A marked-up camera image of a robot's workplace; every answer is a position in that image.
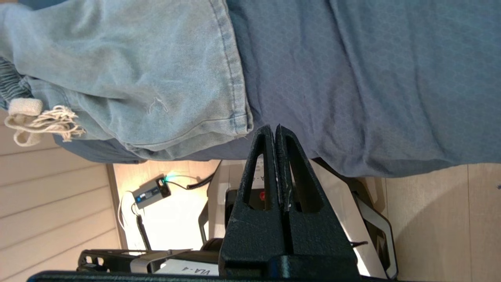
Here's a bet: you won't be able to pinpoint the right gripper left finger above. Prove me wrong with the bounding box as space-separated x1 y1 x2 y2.
218 125 288 277

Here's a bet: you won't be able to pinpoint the blue bed sheet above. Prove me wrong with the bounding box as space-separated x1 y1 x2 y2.
18 0 501 179

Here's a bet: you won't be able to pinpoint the grey power adapter box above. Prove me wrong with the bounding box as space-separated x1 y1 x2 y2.
132 176 171 209

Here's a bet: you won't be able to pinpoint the light blue denim shorts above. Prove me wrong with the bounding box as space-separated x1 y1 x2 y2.
0 0 254 163

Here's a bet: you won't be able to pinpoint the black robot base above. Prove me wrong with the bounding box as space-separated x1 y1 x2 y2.
76 158 399 280

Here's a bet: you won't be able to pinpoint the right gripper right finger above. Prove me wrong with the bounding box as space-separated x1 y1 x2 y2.
275 124 360 279

